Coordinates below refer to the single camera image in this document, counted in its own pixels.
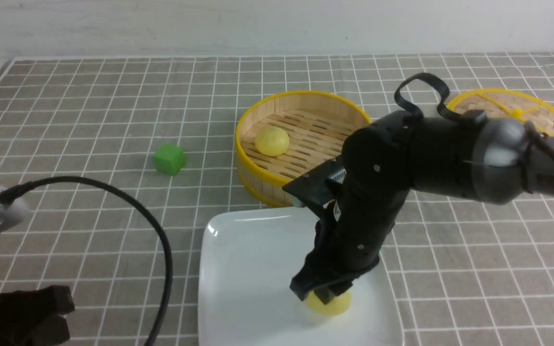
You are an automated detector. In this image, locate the green cube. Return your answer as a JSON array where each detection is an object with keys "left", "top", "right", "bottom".
[{"left": 152, "top": 144, "right": 186, "bottom": 176}]

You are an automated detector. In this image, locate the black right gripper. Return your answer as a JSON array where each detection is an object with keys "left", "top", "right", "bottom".
[{"left": 290, "top": 187, "right": 409, "bottom": 305}]

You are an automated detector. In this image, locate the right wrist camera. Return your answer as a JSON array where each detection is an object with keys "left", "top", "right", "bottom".
[{"left": 283, "top": 155, "right": 347, "bottom": 214}]

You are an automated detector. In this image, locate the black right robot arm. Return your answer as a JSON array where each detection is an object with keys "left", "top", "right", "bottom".
[{"left": 283, "top": 73, "right": 554, "bottom": 304}]

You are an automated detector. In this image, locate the yellow steamed bun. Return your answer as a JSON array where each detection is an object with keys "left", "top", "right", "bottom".
[
  {"left": 253, "top": 126, "right": 290, "bottom": 157},
  {"left": 305, "top": 292, "right": 352, "bottom": 317}
]

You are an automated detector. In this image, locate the black camera cable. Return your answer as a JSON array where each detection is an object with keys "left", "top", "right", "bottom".
[{"left": 0, "top": 176, "right": 174, "bottom": 346}]

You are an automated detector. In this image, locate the white square plate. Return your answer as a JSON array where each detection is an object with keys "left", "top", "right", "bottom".
[{"left": 198, "top": 207, "right": 405, "bottom": 346}]

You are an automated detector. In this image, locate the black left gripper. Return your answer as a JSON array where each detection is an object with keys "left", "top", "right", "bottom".
[{"left": 0, "top": 285, "right": 75, "bottom": 346}]

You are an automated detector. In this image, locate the bamboo steamer basket yellow rim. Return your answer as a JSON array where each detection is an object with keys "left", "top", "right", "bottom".
[{"left": 234, "top": 90, "right": 371, "bottom": 208}]

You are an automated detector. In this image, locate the woven bamboo steamer lid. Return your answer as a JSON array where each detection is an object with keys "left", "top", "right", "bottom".
[{"left": 446, "top": 88, "right": 554, "bottom": 136}]

